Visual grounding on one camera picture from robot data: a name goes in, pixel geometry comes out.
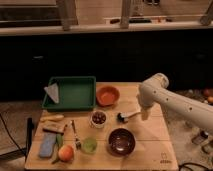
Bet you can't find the purple bowl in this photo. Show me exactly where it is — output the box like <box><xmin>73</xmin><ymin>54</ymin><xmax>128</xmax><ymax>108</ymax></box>
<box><xmin>107</xmin><ymin>128</ymin><xmax>136</xmax><ymax>156</ymax></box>

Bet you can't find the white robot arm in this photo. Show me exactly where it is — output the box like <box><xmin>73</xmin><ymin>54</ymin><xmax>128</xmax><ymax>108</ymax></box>
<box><xmin>138</xmin><ymin>73</ymin><xmax>213</xmax><ymax>135</ymax></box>

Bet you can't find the orange bowl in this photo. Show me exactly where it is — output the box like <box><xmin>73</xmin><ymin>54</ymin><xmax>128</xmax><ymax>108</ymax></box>
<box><xmin>96</xmin><ymin>86</ymin><xmax>120</xmax><ymax>106</ymax></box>

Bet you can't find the wooden scrub brush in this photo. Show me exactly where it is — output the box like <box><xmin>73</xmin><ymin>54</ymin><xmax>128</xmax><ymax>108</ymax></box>
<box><xmin>43</xmin><ymin>123</ymin><xmax>66</xmax><ymax>134</ymax></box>

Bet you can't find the white cup with grapes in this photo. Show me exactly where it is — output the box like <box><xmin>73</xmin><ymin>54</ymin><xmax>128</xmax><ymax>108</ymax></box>
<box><xmin>90</xmin><ymin>111</ymin><xmax>107</xmax><ymax>129</ymax></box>

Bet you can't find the spice bottle dark lid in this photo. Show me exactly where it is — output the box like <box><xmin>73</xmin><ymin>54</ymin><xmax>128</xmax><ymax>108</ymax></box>
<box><xmin>192</xmin><ymin>131</ymin><xmax>209</xmax><ymax>145</ymax></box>

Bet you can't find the green plastic cup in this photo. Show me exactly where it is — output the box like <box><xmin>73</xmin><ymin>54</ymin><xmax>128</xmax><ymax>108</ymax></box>
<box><xmin>82</xmin><ymin>137</ymin><xmax>97</xmax><ymax>154</ymax></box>

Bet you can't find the green plastic tray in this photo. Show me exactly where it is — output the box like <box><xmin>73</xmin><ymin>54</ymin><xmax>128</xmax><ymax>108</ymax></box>
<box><xmin>42</xmin><ymin>76</ymin><xmax>96</xmax><ymax>112</ymax></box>

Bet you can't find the silver fork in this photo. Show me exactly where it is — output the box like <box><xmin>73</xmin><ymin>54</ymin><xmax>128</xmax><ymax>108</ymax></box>
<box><xmin>71</xmin><ymin>120</ymin><xmax>81</xmax><ymax>150</ymax></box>

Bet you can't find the yellow banana toy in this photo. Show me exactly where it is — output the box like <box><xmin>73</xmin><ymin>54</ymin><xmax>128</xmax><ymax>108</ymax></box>
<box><xmin>40</xmin><ymin>115</ymin><xmax>64</xmax><ymax>122</ymax></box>

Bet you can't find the green pea pod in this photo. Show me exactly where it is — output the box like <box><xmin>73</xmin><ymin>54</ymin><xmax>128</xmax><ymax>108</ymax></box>
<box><xmin>51</xmin><ymin>134</ymin><xmax>63</xmax><ymax>164</ymax></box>

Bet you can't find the peach fruit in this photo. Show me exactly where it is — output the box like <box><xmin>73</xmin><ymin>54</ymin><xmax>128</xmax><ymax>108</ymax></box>
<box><xmin>58</xmin><ymin>145</ymin><xmax>74</xmax><ymax>162</ymax></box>

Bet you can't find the white triangular cloth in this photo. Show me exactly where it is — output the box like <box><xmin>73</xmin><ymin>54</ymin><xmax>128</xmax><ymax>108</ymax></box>
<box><xmin>44</xmin><ymin>83</ymin><xmax>59</xmax><ymax>104</ymax></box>

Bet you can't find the blue sponge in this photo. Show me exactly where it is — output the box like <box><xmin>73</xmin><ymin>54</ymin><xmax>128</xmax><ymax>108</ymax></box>
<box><xmin>39</xmin><ymin>133</ymin><xmax>56</xmax><ymax>158</ymax></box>

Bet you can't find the black cable left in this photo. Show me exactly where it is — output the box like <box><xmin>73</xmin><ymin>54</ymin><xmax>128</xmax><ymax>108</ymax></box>
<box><xmin>0</xmin><ymin>113</ymin><xmax>28</xmax><ymax>158</ymax></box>

